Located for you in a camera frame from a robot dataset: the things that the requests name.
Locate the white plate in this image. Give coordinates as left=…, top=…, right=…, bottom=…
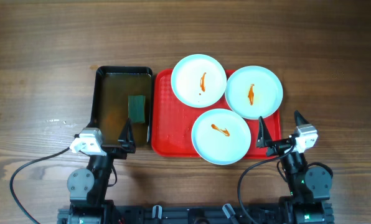
left=191, top=108, right=251, bottom=166
left=171, top=54, right=227, bottom=108
left=225, top=65, right=283, bottom=119

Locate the red plastic tray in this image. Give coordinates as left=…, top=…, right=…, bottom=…
left=151, top=68, right=282, bottom=159

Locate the white plate front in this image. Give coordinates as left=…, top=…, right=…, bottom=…
left=191, top=108, right=251, bottom=166

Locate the left black cable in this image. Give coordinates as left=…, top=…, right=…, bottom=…
left=9, top=146, right=72, bottom=224

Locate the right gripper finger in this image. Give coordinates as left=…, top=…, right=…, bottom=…
left=294, top=110, right=309, bottom=126
left=256, top=116, right=273, bottom=148

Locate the black water tray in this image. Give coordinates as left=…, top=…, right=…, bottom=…
left=87, top=66, right=153, bottom=147

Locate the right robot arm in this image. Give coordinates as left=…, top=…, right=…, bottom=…
left=256, top=111, right=334, bottom=223

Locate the right black cable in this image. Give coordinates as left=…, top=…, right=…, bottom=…
left=237, top=146, right=297, bottom=224

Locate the black cable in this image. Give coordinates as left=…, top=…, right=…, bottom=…
left=9, top=146, right=72, bottom=224
left=237, top=146, right=297, bottom=224

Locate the green sponge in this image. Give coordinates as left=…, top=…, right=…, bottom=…
left=128, top=95, right=146, bottom=123

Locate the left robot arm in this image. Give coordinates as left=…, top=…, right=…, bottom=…
left=57, top=119, right=136, bottom=224

